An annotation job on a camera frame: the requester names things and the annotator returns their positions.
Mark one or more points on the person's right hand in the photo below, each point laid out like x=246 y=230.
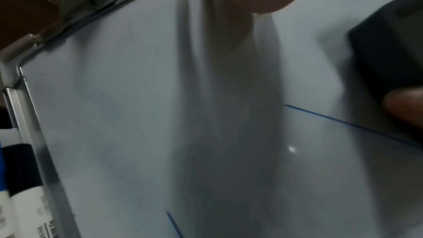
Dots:
x=408 y=105

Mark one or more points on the black whiteboard eraser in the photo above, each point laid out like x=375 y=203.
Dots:
x=386 y=54

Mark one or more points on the white marker with black cap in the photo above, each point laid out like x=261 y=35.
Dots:
x=26 y=187

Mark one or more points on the white marker with blue cap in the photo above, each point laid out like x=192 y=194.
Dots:
x=4 y=192

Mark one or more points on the whiteboard with metal frame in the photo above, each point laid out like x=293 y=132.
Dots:
x=132 y=127

